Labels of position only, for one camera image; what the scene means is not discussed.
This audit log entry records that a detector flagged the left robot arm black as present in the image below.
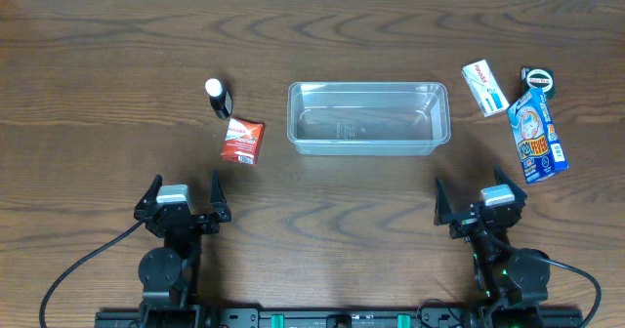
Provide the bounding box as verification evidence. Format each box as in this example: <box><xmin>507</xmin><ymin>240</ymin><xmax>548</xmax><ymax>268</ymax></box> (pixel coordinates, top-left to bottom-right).
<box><xmin>134</xmin><ymin>172</ymin><xmax>231</xmax><ymax>328</ymax></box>

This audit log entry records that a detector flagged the black cable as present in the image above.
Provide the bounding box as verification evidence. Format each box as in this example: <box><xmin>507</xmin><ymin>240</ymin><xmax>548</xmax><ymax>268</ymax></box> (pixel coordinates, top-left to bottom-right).
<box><xmin>492</xmin><ymin>234</ymin><xmax>603</xmax><ymax>328</ymax></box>
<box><xmin>38</xmin><ymin>220</ymin><xmax>146</xmax><ymax>328</ymax></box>

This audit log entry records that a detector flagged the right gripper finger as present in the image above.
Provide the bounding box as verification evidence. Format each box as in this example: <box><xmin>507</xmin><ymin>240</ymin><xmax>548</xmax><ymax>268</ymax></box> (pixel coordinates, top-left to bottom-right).
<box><xmin>434</xmin><ymin>179</ymin><xmax>454</xmax><ymax>226</ymax></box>
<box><xmin>494</xmin><ymin>165</ymin><xmax>527</xmax><ymax>202</ymax></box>

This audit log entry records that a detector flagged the right black cable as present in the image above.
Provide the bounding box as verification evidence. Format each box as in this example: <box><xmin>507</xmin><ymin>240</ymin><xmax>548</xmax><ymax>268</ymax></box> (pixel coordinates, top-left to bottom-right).
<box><xmin>492</xmin><ymin>234</ymin><xmax>603</xmax><ymax>328</ymax></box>

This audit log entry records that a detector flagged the left black cable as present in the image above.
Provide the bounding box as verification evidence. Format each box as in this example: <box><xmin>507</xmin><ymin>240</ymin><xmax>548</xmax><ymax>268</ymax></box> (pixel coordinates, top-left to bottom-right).
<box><xmin>38</xmin><ymin>220</ymin><xmax>146</xmax><ymax>328</ymax></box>

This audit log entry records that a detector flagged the clear plastic container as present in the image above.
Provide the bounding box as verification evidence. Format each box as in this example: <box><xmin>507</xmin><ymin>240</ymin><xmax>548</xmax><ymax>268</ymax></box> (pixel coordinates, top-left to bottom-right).
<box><xmin>287</xmin><ymin>82</ymin><xmax>451</xmax><ymax>156</ymax></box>

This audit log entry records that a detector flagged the blue fever patch box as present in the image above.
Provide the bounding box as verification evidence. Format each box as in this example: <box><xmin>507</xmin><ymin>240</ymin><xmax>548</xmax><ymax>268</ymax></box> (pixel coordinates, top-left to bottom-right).
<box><xmin>507</xmin><ymin>88</ymin><xmax>568</xmax><ymax>185</ymax></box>

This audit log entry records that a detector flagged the green ointment box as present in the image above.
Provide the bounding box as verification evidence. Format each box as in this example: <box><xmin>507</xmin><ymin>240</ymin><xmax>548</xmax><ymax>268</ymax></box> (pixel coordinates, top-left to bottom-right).
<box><xmin>521</xmin><ymin>66</ymin><xmax>556</xmax><ymax>100</ymax></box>

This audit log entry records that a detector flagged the red Panadol box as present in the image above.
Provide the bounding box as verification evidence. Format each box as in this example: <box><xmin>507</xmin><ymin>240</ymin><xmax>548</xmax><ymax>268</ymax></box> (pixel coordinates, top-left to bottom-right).
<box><xmin>221</xmin><ymin>118</ymin><xmax>265</xmax><ymax>166</ymax></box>

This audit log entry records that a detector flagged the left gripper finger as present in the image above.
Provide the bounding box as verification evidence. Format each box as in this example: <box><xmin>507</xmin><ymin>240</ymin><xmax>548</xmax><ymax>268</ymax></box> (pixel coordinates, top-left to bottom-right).
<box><xmin>140</xmin><ymin>175</ymin><xmax>162</xmax><ymax>210</ymax></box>
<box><xmin>209</xmin><ymin>171</ymin><xmax>227</xmax><ymax>214</ymax></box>

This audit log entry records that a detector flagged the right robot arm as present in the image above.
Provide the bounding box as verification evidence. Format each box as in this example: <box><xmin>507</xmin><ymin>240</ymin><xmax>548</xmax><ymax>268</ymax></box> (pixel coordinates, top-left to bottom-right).
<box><xmin>434</xmin><ymin>167</ymin><xmax>550</xmax><ymax>327</ymax></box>

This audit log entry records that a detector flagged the black bottle white cap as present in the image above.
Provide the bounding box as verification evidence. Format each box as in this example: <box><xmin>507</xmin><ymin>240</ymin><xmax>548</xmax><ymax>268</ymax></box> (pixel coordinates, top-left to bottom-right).
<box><xmin>205</xmin><ymin>78</ymin><xmax>232</xmax><ymax>119</ymax></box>

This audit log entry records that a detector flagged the black mounting rail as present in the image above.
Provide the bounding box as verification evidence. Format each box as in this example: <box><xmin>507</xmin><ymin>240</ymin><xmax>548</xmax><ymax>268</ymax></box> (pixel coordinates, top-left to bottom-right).
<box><xmin>94</xmin><ymin>306</ymin><xmax>583</xmax><ymax>328</ymax></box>

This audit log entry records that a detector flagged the white Panadol box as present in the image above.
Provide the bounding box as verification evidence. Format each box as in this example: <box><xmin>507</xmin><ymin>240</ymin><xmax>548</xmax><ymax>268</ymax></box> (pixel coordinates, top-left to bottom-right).
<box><xmin>462</xmin><ymin>60</ymin><xmax>509</xmax><ymax>117</ymax></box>

